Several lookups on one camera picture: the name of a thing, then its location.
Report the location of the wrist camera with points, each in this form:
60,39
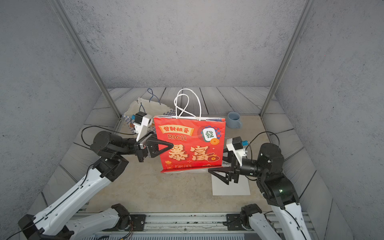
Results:
238,147
142,122

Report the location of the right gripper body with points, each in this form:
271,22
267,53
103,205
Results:
238,170

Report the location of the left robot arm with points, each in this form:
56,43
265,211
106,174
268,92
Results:
55,223

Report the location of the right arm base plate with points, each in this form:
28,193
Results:
234,222

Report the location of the left frame post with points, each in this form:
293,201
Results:
70,30

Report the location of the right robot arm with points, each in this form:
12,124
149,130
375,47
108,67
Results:
274,186

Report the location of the frame post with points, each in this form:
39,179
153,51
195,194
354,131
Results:
308,7
70,30

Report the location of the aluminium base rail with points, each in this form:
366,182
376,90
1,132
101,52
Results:
179,226

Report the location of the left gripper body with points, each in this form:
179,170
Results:
139,149

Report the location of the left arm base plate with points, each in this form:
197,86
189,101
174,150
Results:
138,222

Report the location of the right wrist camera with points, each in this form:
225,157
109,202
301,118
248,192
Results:
238,147

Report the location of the white Happy Every Day bag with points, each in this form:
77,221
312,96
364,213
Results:
219,188

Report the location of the blue checkered paper bag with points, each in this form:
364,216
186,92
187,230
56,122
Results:
150,104

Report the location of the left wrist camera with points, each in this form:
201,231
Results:
142,122

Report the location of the red paper gift bag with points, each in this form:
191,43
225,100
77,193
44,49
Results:
198,141

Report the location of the right frame post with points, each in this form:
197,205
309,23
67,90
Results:
308,7

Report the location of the light blue mug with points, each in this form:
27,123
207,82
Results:
233,121

